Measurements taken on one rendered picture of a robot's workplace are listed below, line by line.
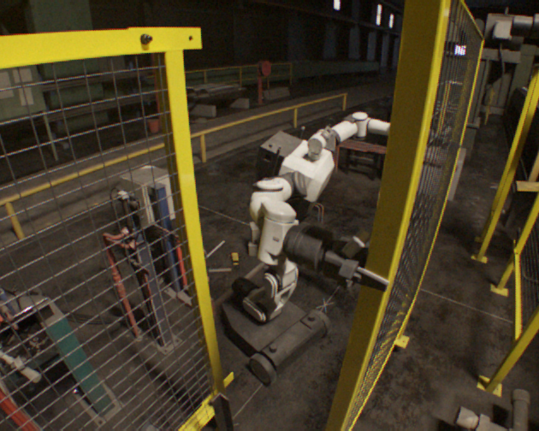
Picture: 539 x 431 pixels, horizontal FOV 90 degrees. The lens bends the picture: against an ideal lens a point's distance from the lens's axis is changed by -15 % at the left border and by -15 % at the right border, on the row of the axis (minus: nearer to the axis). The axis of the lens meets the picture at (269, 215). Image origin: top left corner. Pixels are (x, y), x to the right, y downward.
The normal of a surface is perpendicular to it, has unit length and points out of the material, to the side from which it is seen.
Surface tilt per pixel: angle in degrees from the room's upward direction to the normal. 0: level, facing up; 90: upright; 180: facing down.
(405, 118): 90
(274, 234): 72
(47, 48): 90
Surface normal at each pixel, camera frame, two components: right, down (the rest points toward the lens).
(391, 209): -0.59, 0.40
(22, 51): 0.82, 0.28
